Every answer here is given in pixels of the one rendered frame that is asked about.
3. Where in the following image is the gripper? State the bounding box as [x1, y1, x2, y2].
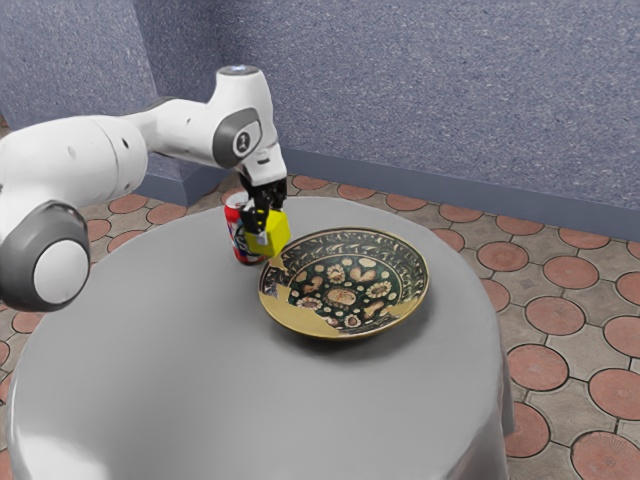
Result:
[238, 174, 289, 247]

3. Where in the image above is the yellow block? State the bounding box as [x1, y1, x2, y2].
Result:
[244, 208, 292, 259]

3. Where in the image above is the red soda can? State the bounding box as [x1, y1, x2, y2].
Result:
[222, 193, 271, 266]

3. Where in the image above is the ornate floral painted plate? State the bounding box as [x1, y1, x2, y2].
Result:
[257, 230, 431, 342]

